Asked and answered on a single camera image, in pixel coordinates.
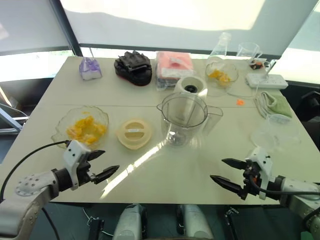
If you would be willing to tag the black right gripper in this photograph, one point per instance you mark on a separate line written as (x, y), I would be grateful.
(251, 183)

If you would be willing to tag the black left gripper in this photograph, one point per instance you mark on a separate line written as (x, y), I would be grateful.
(85, 173)

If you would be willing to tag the yellow orange fruit pulp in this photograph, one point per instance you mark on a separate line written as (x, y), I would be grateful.
(86, 130)
(220, 76)

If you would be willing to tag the clear blender jar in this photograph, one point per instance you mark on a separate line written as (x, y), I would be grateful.
(183, 125)

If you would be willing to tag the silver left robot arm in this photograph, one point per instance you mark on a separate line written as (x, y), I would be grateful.
(25, 200)

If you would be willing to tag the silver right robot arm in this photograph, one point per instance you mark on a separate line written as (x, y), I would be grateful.
(297, 197)

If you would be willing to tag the cream blender lid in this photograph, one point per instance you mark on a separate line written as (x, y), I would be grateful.
(133, 133)

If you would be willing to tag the black table clamp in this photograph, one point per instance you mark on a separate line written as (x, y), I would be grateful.
(96, 228)
(231, 222)

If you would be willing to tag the wavy clear glass bowl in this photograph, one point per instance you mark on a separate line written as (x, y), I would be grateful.
(62, 125)

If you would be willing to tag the grey rounded robot leg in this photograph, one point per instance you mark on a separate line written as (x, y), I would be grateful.
(128, 222)
(196, 222)

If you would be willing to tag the clear plastic measuring cup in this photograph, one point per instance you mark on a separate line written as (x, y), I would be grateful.
(277, 132)

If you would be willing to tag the small orange plastic piece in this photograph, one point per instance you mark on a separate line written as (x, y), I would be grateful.
(240, 102)

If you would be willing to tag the green and white folded towel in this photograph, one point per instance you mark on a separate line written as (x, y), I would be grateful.
(277, 103)

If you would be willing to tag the purple and white pouch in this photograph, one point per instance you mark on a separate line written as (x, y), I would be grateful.
(90, 70)

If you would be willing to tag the white blender base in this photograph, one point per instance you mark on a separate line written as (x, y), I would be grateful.
(191, 86)

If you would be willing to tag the white power strip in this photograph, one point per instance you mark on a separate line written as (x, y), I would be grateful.
(267, 81)

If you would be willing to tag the round clear glass bowl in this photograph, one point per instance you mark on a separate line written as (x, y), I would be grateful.
(232, 72)

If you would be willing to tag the black fabric bag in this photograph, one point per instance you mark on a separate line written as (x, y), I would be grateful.
(133, 67)

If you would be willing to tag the black equipment beside table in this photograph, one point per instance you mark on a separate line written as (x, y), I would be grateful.
(308, 105)

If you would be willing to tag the small black and orange object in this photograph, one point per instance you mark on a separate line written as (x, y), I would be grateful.
(257, 65)

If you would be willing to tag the pink cloths in plastic wrap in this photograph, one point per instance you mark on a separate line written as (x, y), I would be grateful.
(175, 65)

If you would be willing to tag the clear glass beaker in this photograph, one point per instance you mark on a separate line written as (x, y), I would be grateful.
(248, 51)

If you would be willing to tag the clear glass conical flask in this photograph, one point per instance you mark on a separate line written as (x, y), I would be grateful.
(221, 47)

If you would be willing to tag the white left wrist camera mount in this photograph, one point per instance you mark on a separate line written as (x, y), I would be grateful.
(73, 155)

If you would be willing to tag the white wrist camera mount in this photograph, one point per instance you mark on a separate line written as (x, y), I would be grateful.
(262, 162)
(73, 155)

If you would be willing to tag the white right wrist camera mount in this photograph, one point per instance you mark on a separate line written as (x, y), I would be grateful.
(262, 162)

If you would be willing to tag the dark window frame post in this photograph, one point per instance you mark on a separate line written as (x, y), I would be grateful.
(68, 27)

